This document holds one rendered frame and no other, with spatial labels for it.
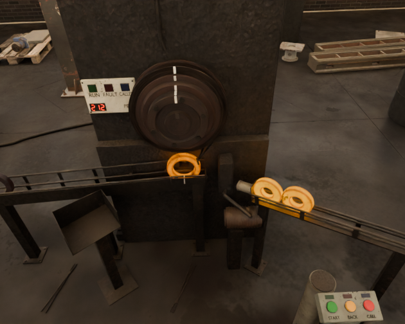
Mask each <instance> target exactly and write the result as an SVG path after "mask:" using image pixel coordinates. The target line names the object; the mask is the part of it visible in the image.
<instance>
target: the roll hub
mask: <svg viewBox="0 0 405 324"><path fill-rule="evenodd" d="M174 92H175V91H170V92H167V93H164V94H162V95H160V96H158V97H157V98H156V99H155V100H154V101H153V102H152V104H151V105H150V108H149V110H148V116H147V126H148V129H149V131H150V133H151V130H152V129H155V131H156V133H155V134H152V133H151V135H152V136H153V137H154V138H155V139H156V140H157V141H158V142H160V143H162V144H164V145H166V146H168V147H172V144H173V143H176V145H177V147H176V148H185V147H189V146H192V145H194V144H196V143H197V142H199V141H197V140H196V137H197V136H200V137H201V139H202V138H203V137H204V136H205V134H206V132H207V130H208V125H209V120H208V111H207V109H206V106H205V105H204V104H203V102H202V101H201V100H200V99H199V98H198V97H196V96H195V95H193V94H191V93H187V92H185V91H177V95H174ZM174 96H177V103H175V99H174ZM180 98H184V99H185V101H184V103H181V102H180V101H179V99H180ZM154 106H158V108H159V110H158V111H154V110H153V108H154ZM201 114H205V115H206V117H205V118H204V119H202V118H201ZM201 139H200V140H201Z"/></svg>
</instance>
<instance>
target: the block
mask: <svg viewBox="0 0 405 324"><path fill-rule="evenodd" d="M233 166H234V163H233V156H232V154H231V153H227V154H219V155H218V187H219V193H220V194H221V195H222V193H223V191H224V190H225V189H227V193H226V194H232V192H233Z"/></svg>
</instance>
